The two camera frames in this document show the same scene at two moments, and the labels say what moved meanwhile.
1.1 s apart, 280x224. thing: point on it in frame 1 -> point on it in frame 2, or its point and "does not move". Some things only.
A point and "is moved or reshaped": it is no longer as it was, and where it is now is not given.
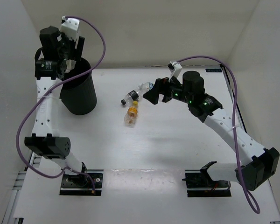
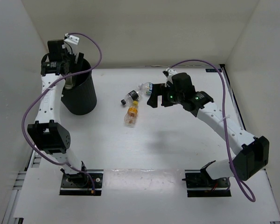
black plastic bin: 79,95 does not move
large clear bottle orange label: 70,64 is moved or reshaped
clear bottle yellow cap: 130,117 does not move
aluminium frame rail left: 34,162 does not move
